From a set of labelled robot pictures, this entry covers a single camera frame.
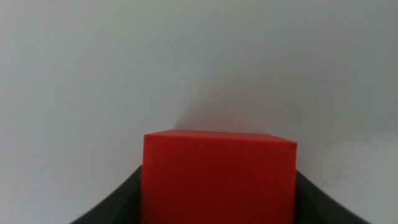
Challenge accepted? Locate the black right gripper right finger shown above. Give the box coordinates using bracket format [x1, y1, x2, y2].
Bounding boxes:
[294, 170, 371, 224]

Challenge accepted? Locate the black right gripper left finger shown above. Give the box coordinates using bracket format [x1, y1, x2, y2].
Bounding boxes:
[70, 165, 143, 224]

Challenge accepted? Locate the red cube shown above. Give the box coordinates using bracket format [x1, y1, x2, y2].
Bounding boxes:
[139, 129, 298, 224]

